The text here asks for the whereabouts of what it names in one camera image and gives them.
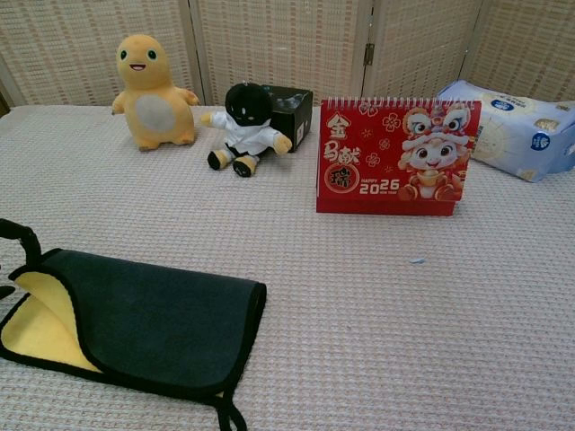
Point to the black cardboard box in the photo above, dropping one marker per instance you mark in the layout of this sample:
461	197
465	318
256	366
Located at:
294	116

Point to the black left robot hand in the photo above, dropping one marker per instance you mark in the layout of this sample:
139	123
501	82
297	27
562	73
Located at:
28	242

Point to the small pale blue paper scrap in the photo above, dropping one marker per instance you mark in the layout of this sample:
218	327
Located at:
417	261

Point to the red 2026 desk calendar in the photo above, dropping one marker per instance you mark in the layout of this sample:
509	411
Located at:
391	157

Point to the brass screen hinge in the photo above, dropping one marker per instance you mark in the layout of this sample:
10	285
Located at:
369	53

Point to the yellow towel with black trim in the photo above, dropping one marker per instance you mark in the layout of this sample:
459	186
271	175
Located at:
157	323

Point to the blue tissue pack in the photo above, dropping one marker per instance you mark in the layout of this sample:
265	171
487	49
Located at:
516	130

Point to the orange dinosaur plush toy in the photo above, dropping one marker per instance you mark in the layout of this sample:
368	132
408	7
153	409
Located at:
150	96

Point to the woven beige folding screen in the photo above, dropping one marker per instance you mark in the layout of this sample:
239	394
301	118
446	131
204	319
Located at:
287	45

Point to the black-headed plush doll white robe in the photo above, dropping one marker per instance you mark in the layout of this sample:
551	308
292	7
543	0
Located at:
246	130

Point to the pink waffle weave tablecloth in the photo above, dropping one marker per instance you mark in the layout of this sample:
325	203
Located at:
404	323

